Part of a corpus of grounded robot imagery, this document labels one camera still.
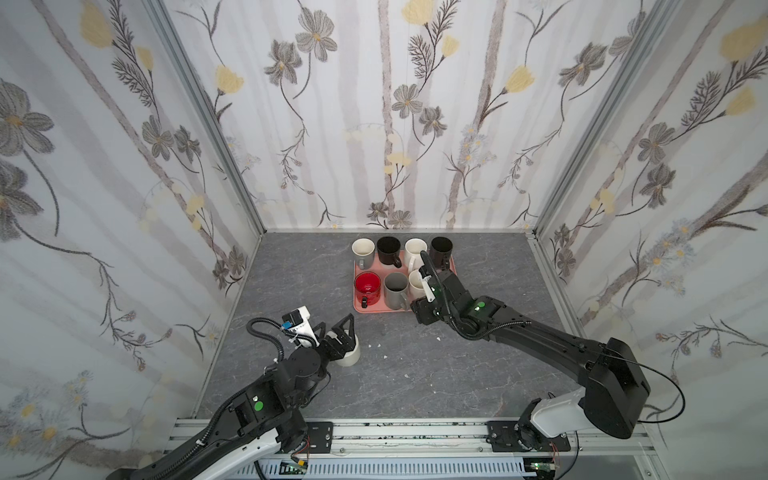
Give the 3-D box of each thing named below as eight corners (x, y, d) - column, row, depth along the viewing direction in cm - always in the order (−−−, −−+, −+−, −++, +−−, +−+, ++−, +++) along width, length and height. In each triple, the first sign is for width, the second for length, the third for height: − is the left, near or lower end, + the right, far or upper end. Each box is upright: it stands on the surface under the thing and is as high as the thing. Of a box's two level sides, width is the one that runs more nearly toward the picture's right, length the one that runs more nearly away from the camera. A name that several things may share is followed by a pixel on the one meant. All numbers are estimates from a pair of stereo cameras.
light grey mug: (351, 277, 107) (349, 261, 100) (354, 253, 115) (352, 237, 107) (374, 277, 107) (373, 262, 100) (375, 253, 115) (374, 237, 107)
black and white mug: (377, 271, 108) (376, 257, 101) (378, 250, 115) (377, 235, 108) (400, 272, 108) (401, 257, 102) (399, 250, 115) (400, 235, 108)
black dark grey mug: (429, 273, 110) (433, 257, 102) (427, 253, 116) (430, 236, 109) (451, 274, 110) (455, 257, 102) (447, 253, 116) (451, 236, 109)
